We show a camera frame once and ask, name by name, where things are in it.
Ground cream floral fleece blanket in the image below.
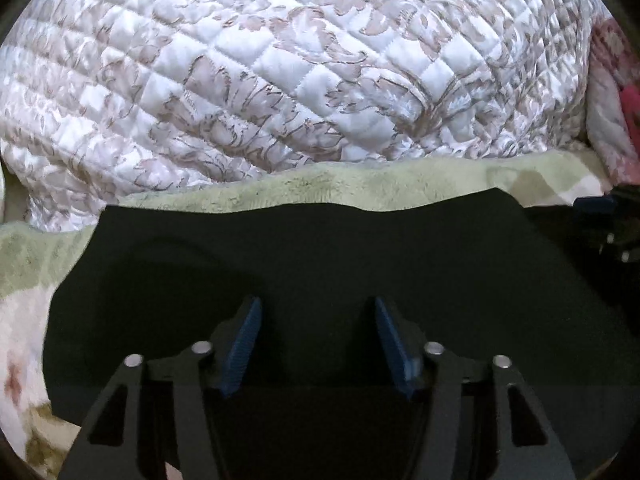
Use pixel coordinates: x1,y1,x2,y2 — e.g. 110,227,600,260
0,150,616,476

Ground beige quilted bedspread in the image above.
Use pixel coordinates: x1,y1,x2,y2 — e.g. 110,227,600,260
0,0,608,233

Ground black pants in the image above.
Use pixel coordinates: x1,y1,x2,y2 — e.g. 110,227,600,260
42,187,638,480

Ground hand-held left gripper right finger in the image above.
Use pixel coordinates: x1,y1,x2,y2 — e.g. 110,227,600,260
374,295,577,480

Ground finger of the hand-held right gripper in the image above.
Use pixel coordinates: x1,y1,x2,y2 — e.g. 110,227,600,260
573,182,640,267

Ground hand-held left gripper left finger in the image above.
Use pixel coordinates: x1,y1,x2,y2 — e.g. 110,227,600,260
57,295,264,480

